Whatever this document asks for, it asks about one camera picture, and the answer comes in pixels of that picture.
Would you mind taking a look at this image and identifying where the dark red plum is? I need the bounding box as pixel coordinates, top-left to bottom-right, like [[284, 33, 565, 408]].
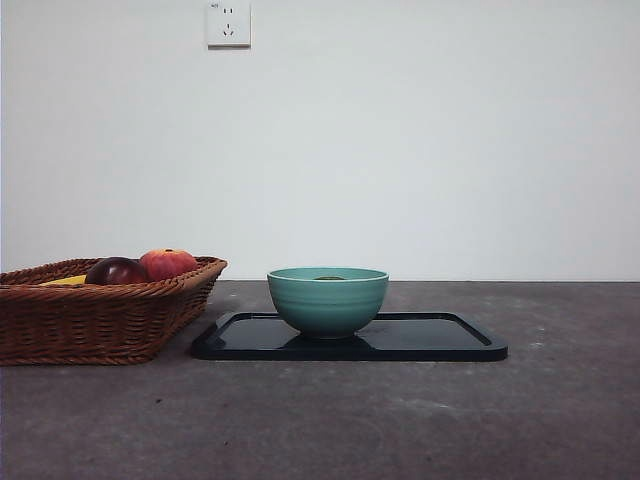
[[84, 256, 149, 285]]

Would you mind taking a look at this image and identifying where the yellow fruit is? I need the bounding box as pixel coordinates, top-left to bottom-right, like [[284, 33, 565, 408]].
[[39, 274, 87, 287]]

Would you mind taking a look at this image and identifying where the brown wicker basket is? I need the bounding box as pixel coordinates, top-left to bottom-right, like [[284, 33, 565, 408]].
[[0, 255, 229, 366]]

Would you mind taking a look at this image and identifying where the black rectangular tray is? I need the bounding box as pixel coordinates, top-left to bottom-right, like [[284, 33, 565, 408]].
[[189, 310, 510, 362]]

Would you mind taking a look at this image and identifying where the white wall power socket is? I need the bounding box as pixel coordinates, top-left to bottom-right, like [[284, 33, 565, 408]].
[[207, 0, 252, 50]]

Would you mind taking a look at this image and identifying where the teal ceramic bowl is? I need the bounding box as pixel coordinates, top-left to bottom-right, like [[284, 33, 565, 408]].
[[266, 266, 391, 341]]

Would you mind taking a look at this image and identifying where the red orange peach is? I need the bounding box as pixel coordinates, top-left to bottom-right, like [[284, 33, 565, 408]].
[[138, 247, 198, 279]]

